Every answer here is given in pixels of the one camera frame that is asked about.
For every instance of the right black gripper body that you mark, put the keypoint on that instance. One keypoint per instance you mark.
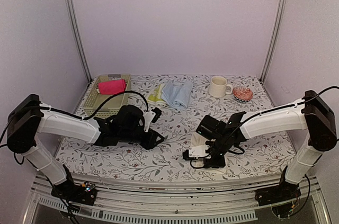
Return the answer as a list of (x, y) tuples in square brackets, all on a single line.
[(221, 161)]

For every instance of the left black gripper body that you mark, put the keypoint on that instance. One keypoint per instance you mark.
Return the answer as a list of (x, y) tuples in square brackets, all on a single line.
[(146, 144)]

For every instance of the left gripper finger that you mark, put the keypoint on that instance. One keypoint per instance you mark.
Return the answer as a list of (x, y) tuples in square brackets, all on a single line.
[(157, 136), (153, 143)]

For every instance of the cream towel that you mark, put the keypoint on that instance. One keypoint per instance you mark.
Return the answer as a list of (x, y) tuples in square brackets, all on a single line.
[(198, 140)]

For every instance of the pink towel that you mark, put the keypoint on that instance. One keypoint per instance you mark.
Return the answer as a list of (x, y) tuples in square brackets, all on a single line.
[(112, 87)]

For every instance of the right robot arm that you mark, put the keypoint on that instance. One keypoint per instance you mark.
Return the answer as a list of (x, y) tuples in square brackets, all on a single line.
[(310, 114)]

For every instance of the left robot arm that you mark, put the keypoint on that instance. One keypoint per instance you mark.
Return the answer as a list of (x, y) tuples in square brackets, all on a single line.
[(32, 117)]

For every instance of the green white towel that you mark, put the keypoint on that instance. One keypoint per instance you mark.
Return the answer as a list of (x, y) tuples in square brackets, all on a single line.
[(154, 97)]

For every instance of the blue rolled towel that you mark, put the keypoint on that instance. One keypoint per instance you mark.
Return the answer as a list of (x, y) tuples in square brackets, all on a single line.
[(177, 96)]

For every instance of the red patterned bowl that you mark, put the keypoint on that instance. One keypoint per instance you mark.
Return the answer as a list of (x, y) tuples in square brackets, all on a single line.
[(242, 94)]

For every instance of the cream ceramic mug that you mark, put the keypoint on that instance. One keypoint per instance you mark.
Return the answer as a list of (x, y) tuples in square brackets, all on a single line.
[(219, 87)]

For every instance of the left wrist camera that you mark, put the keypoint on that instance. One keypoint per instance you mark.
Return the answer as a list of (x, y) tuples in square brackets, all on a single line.
[(151, 117)]

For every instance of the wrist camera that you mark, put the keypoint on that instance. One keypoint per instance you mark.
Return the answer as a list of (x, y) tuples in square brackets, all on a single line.
[(197, 152), (151, 117)]

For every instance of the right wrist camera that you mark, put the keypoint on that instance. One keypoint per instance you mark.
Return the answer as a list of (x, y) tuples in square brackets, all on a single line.
[(197, 152)]

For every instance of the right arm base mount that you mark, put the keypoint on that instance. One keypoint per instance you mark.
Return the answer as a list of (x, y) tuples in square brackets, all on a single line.
[(282, 198)]

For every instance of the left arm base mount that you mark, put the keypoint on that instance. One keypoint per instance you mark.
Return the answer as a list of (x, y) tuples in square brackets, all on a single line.
[(74, 193)]

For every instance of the left aluminium post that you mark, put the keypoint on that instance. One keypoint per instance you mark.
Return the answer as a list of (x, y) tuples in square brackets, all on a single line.
[(77, 38)]

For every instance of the aluminium post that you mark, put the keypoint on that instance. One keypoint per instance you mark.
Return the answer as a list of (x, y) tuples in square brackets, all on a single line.
[(273, 40), (77, 38)]

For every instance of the right aluminium post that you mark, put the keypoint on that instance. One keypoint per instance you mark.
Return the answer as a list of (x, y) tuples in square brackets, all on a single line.
[(273, 40)]

